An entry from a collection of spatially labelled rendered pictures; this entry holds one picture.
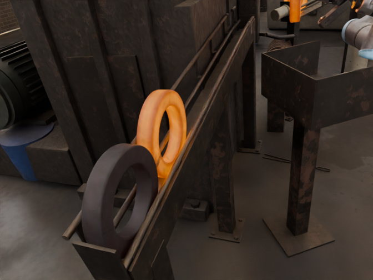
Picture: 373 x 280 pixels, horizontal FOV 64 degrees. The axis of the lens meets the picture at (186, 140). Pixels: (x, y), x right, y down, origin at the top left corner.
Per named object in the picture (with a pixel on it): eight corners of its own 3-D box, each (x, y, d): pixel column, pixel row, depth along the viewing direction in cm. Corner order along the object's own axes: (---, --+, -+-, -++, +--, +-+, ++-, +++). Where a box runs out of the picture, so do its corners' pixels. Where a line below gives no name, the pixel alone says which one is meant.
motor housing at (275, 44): (263, 134, 184) (264, 47, 156) (267, 116, 201) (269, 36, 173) (286, 135, 180) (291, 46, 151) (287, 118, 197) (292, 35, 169)
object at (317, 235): (295, 270, 107) (316, 80, 68) (260, 218, 128) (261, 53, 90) (344, 252, 110) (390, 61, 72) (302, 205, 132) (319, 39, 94)
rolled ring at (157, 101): (182, 177, 71) (169, 175, 72) (190, 100, 72) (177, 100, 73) (146, 179, 53) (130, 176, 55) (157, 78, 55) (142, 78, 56)
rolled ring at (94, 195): (142, 121, 50) (125, 120, 51) (81, 212, 37) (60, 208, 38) (166, 193, 61) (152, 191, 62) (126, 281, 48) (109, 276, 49)
